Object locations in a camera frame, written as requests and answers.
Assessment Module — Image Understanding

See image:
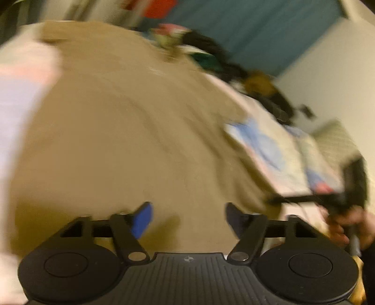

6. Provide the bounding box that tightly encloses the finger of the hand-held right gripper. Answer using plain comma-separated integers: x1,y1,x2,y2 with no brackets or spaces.
265,194,326,206

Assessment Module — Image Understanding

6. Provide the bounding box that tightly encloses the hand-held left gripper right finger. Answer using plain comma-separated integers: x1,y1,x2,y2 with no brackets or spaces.
225,202,331,263

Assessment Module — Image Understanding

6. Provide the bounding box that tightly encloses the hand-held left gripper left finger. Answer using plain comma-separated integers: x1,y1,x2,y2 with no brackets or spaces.
44,202,154,263

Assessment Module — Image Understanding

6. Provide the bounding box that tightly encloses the tan printed shirt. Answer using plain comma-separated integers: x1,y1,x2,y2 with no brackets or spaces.
9,20,282,259

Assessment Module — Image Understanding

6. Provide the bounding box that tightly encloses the pile of clothes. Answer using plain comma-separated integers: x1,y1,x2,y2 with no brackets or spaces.
149,23,247,83

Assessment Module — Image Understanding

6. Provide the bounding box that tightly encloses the person's right hand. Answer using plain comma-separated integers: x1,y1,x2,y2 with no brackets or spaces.
324,205,375,251

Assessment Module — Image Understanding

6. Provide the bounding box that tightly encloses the striped pillow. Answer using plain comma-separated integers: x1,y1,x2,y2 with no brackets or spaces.
312,120,363,165

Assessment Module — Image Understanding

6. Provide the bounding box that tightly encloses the black headboard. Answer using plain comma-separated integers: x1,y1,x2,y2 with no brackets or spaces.
258,88,297,124

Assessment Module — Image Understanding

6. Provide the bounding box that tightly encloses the yellow paper bag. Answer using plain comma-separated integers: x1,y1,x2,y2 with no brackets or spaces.
244,72,278,96

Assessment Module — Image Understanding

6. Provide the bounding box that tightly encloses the wide teal curtain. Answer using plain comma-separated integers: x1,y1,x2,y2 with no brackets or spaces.
152,0,350,77

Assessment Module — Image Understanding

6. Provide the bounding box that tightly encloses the pastel bed duvet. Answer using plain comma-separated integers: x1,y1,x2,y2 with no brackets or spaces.
0,22,352,305

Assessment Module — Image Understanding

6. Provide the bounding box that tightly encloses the red cloth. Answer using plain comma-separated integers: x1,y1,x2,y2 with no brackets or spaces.
143,0,178,19

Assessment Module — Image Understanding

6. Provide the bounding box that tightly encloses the wall socket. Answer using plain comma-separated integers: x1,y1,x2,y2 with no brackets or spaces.
300,104,317,118

